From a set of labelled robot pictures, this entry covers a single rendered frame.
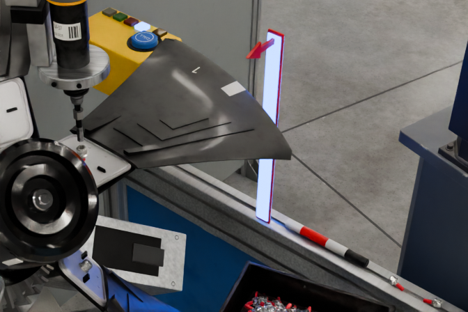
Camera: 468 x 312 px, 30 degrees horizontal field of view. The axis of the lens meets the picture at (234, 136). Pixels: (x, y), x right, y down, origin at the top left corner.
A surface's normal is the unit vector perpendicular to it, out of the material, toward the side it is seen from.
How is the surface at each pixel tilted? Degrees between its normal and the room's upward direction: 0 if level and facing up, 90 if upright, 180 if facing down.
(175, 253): 50
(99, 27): 0
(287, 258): 90
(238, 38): 90
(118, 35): 0
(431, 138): 0
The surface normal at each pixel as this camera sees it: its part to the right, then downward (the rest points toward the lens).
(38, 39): -0.06, 0.59
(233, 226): -0.62, 0.45
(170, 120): 0.24, -0.78
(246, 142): 0.43, -0.69
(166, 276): 0.62, -0.22
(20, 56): -0.03, -0.21
